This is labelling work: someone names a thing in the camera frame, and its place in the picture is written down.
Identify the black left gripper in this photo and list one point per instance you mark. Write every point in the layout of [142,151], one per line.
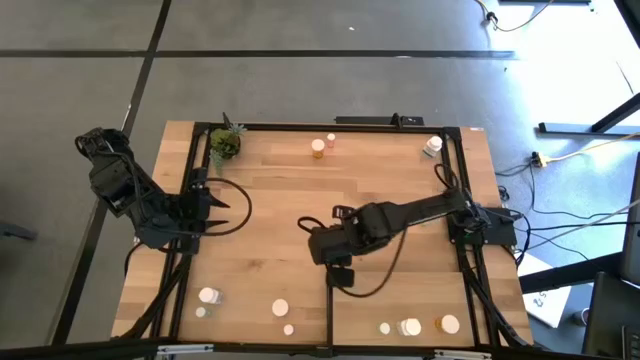
[195,212]

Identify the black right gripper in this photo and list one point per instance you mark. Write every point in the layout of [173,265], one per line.
[330,245]

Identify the orange pill bottle white cap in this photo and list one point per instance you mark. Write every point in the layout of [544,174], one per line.
[450,324]
[280,307]
[318,146]

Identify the white bottle blue label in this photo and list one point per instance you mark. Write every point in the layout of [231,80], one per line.
[207,295]
[434,144]
[412,327]

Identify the teal pill vial white cap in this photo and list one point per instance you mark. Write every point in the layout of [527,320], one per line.
[201,312]
[384,328]

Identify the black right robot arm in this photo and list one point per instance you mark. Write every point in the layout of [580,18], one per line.
[425,207]

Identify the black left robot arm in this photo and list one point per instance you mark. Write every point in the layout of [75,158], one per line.
[125,185]

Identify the green succulent in black pot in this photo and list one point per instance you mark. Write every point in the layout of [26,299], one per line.
[225,145]

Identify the black vertical divider bar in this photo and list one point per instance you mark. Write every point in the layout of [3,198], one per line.
[329,315]

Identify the black horizontal rig beam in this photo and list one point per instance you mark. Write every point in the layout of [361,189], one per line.
[75,350]

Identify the white paper sheet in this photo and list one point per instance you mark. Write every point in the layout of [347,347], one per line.
[547,305]

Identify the black stand beam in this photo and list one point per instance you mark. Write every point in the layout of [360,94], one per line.
[565,276]

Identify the black stand base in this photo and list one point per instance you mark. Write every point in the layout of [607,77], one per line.
[565,129]

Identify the black equipment case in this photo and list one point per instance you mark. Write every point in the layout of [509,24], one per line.
[612,320]

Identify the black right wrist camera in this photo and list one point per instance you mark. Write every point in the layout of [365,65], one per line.
[341,277]

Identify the black flat mount bar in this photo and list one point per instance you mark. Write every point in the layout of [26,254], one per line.
[370,120]

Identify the silver metal bracket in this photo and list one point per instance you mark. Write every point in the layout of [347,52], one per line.
[185,349]
[462,355]

